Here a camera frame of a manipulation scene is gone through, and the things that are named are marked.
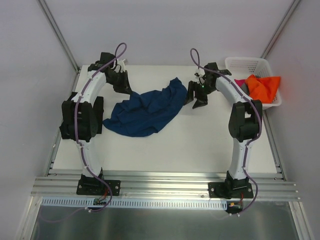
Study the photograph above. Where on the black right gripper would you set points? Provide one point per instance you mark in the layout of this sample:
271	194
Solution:
198	88

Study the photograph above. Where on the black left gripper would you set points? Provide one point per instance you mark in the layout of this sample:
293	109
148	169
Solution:
119	78

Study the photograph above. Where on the blue t shirt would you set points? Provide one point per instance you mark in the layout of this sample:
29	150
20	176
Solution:
148	113

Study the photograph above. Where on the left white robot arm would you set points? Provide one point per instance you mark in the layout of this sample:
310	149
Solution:
82	113

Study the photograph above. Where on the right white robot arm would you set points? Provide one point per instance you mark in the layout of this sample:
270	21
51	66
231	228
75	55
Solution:
244	126

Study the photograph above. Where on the folded black t shirt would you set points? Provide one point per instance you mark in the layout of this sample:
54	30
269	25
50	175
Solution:
98	108

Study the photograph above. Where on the pink t shirt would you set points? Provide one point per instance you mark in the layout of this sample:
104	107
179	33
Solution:
239	82

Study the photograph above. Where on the grey t shirt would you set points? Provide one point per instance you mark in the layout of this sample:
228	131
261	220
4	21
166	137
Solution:
245	89

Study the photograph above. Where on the white plastic laundry basket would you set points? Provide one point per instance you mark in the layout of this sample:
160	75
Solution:
243	67

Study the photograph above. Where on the orange t shirt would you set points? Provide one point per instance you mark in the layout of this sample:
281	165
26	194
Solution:
263	88

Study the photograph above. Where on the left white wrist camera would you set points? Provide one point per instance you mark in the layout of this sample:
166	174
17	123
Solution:
120	66

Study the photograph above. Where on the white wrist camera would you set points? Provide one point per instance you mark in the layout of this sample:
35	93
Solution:
120	66
199	77

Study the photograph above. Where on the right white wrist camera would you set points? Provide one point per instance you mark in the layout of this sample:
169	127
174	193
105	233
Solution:
199	77

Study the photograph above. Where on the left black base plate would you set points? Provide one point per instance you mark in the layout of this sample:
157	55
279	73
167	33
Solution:
90	186

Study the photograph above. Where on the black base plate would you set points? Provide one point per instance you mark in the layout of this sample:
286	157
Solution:
220	190
90	186

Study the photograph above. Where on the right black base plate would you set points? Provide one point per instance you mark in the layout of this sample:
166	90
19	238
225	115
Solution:
220	190

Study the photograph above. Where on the white slotted cable duct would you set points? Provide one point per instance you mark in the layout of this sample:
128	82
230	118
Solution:
136	203

